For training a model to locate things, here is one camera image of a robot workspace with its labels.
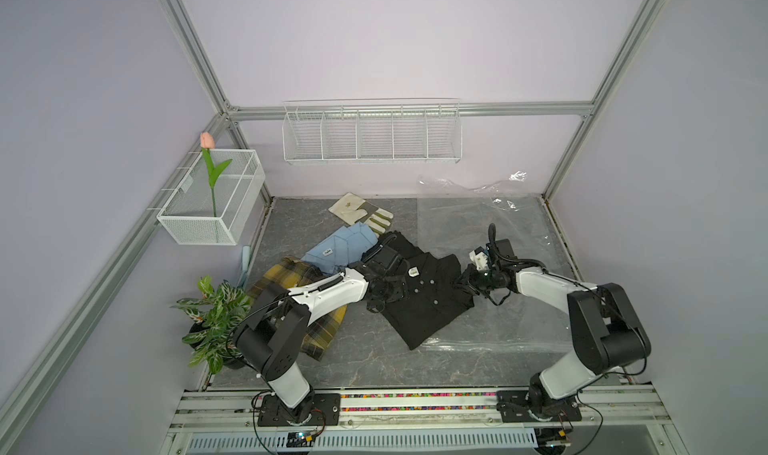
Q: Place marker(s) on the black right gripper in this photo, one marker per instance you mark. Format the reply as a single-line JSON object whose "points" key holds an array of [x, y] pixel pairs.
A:
{"points": [[466, 281]]}

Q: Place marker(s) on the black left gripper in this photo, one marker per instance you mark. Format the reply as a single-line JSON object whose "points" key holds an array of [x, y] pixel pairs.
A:
{"points": [[399, 292]]}

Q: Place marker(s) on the black shirt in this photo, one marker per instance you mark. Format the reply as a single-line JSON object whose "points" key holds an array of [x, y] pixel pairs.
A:
{"points": [[433, 299]]}

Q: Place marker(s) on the clear plastic vacuum bag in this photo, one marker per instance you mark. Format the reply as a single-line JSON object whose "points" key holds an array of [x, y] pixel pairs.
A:
{"points": [[454, 220]]}

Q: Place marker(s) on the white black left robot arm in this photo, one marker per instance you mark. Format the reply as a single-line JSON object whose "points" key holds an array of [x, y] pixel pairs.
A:
{"points": [[270, 336]]}

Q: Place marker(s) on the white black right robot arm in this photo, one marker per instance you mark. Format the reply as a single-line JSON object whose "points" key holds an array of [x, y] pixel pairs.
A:
{"points": [[606, 333]]}

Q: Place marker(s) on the light blue folded shirt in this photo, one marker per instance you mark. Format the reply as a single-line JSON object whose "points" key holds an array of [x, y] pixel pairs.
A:
{"points": [[344, 246]]}

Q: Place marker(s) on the yellow plaid shirt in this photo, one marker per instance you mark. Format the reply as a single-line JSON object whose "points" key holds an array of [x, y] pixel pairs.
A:
{"points": [[291, 272]]}

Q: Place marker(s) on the cream green work glove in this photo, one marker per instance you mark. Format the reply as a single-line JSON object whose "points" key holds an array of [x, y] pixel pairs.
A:
{"points": [[353, 209]]}

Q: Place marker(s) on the green potted plant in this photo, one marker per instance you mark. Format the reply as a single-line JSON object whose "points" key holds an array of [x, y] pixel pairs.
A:
{"points": [[214, 314]]}

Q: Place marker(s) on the pink artificial tulip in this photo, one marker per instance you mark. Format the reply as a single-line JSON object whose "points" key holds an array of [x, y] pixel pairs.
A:
{"points": [[214, 170]]}

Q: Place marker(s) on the white wire wall shelf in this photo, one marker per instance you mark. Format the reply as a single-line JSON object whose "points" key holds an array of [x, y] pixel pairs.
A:
{"points": [[385, 130]]}

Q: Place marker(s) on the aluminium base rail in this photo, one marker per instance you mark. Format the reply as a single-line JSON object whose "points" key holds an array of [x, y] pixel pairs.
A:
{"points": [[236, 411]]}

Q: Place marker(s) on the white wire side basket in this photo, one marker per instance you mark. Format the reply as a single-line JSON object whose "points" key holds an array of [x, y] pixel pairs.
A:
{"points": [[219, 193]]}

